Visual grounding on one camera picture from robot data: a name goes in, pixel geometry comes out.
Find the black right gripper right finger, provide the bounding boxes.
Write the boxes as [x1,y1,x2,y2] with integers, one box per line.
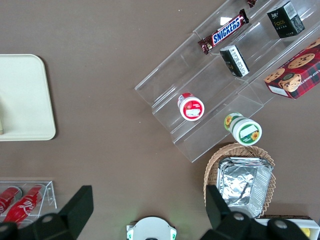
[201,184,256,240]

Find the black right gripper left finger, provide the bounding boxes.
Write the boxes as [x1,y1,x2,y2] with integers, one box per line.
[31,185,94,240]

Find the light tan wicker basket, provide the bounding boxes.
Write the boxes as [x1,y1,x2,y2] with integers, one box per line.
[203,142,277,218]

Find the beige plastic tray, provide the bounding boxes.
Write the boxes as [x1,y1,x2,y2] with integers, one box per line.
[0,53,57,142]

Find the clear acrylic bottle rack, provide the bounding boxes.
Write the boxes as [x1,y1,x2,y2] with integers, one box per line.
[0,180,58,226]

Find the aluminium foil container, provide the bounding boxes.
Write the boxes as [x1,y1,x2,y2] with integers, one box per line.
[216,156,274,218]

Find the red cola bottle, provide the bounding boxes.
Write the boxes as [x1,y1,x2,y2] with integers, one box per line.
[3,184,46,224]
[0,186,23,216]

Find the white rectangular snack bin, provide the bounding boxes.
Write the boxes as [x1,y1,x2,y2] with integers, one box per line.
[256,214,320,240]

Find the green lidded sunflower jar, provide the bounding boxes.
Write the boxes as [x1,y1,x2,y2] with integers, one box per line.
[223,112,263,146]

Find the red lidded white jar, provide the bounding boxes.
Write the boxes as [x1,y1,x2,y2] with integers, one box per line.
[177,92,205,122]

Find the clear acrylic stepped shelf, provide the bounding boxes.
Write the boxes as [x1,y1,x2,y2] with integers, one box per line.
[134,0,320,164]

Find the small black product box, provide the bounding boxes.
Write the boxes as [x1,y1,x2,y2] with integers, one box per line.
[219,44,250,78]
[266,0,306,39]

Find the red tartan cookie box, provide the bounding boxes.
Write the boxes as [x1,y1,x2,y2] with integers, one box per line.
[264,37,320,100]

